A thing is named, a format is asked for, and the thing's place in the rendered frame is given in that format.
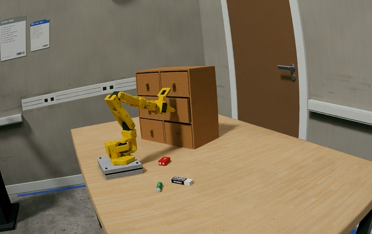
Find green aa battery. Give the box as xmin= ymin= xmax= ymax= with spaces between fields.
xmin=156 ymin=182 xmax=162 ymax=192

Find brown wooden chest of drawers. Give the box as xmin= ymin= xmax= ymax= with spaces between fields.
xmin=135 ymin=66 xmax=219 ymax=150

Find red 9v battery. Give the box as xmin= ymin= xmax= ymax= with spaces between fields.
xmin=158 ymin=157 xmax=171 ymax=166

